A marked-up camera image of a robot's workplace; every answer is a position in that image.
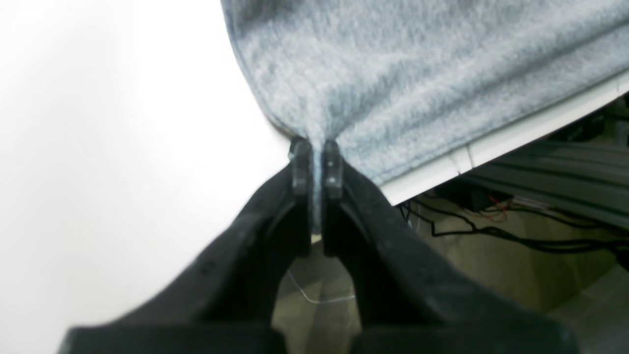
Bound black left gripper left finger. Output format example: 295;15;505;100
59;139;313;354

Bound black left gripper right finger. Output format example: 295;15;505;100
320;141;580;354

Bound dark grey t-shirt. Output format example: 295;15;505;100
221;0;628;231

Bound thin white floor cable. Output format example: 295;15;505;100
287;269;355;304

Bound black floor cables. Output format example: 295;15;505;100
398;192;629;268

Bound grey aluminium frame rail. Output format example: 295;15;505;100
462;141;629;229

